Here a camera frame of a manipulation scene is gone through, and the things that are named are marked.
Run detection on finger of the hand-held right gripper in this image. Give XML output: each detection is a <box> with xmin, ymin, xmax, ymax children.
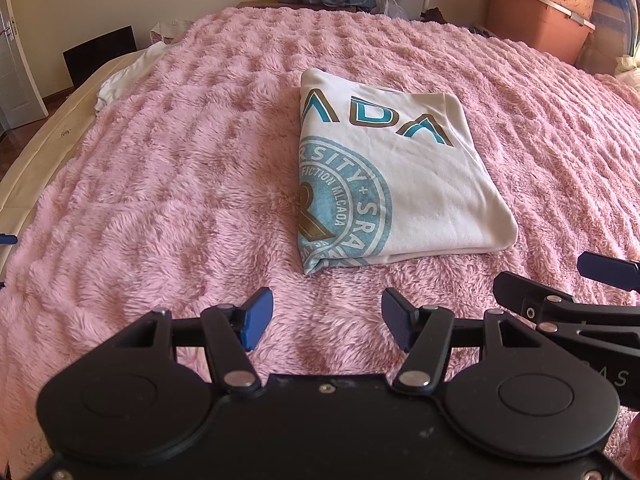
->
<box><xmin>576</xmin><ymin>252</ymin><xmax>640</xmax><ymax>292</ymax></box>
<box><xmin>492</xmin><ymin>271</ymin><xmax>640</xmax><ymax>335</ymax></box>

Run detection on white door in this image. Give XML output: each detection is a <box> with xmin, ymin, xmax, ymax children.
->
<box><xmin>0</xmin><ymin>0</ymin><xmax>49</xmax><ymax>131</ymax></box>

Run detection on black wall panel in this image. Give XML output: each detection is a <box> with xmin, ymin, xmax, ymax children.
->
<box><xmin>62</xmin><ymin>25</ymin><xmax>139</xmax><ymax>82</ymax></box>

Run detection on pile of white cloths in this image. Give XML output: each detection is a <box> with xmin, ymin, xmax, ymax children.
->
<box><xmin>614</xmin><ymin>52</ymin><xmax>640</xmax><ymax>87</ymax></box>

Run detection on white printed sweatshirt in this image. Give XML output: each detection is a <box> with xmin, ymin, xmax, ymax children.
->
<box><xmin>297</xmin><ymin>67</ymin><xmax>519</xmax><ymax>276</ymax></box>

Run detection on brown storage box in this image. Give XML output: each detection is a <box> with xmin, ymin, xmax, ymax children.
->
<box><xmin>484</xmin><ymin>0</ymin><xmax>596</xmax><ymax>64</ymax></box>

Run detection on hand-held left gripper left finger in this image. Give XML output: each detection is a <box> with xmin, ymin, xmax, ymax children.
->
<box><xmin>107</xmin><ymin>287</ymin><xmax>275</xmax><ymax>395</ymax></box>

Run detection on pink fluffy blanket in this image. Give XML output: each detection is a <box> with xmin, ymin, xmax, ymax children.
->
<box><xmin>0</xmin><ymin>5</ymin><xmax>640</xmax><ymax>463</ymax></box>

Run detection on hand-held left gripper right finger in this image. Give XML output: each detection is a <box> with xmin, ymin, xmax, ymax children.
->
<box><xmin>380</xmin><ymin>287</ymin><xmax>551</xmax><ymax>394</ymax></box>

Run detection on beige mattress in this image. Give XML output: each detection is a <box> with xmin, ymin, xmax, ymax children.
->
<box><xmin>0</xmin><ymin>50</ymin><xmax>152</xmax><ymax>222</ymax></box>

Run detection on white paper bag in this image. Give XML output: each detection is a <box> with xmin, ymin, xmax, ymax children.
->
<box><xmin>148</xmin><ymin>20</ymin><xmax>194</xmax><ymax>47</ymax></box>

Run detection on small white plastic bag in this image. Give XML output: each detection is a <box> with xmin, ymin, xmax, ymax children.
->
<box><xmin>382</xmin><ymin>0</ymin><xmax>417</xmax><ymax>19</ymax></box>

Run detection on white crumpled cloth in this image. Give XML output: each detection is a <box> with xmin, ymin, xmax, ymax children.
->
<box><xmin>94</xmin><ymin>41</ymin><xmax>172</xmax><ymax>112</ymax></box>

